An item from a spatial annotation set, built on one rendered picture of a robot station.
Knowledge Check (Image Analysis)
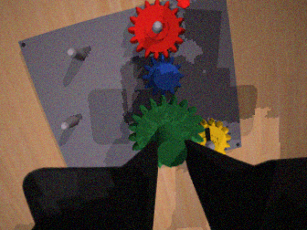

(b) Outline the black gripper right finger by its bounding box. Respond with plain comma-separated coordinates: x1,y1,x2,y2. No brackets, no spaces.
185,140,307,230

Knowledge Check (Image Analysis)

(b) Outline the red curved arrow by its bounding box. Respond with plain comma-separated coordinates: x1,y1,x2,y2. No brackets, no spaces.
176,0,190,9

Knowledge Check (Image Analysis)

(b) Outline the yellow gear with black stripe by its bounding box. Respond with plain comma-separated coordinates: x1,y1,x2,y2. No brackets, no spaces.
198,118,231,154

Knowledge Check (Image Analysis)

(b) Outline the red gear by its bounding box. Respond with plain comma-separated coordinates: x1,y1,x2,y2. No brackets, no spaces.
128,0,185,61

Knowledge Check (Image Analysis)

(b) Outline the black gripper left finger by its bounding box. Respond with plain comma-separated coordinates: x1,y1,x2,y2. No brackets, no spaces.
22,141,158,230

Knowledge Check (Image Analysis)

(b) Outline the green gear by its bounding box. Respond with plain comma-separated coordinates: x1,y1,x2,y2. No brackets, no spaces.
128,95,205,168

